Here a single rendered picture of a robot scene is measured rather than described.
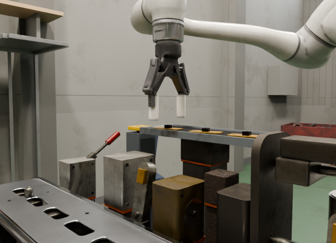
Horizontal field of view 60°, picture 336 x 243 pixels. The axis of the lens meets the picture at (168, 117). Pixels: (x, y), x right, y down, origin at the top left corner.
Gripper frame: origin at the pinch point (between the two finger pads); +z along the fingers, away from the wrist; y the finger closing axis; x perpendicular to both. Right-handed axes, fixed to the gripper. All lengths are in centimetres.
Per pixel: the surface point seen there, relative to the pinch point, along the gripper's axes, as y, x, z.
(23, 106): -65, -199, 1
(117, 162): 22.1, 1.4, 9.8
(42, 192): 26.3, -22.1, 20.0
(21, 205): 34.4, -17.2, 20.0
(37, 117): -72, -192, 12
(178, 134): 8.0, 8.7, 4.2
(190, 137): 8.6, 12.6, 4.6
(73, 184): 16.1, -22.6, 20.5
